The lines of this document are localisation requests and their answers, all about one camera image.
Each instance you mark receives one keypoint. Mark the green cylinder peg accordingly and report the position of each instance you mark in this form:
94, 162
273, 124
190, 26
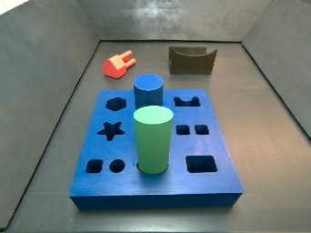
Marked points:
153, 122

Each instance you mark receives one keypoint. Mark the blue shape sorter block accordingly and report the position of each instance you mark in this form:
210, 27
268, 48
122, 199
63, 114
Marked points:
201, 179

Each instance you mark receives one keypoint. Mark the blue cylinder peg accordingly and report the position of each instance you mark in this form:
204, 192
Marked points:
149, 90

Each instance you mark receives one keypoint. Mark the black curved fixture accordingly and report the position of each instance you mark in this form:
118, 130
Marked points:
191, 60

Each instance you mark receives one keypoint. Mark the red three prong object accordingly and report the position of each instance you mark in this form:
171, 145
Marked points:
117, 65

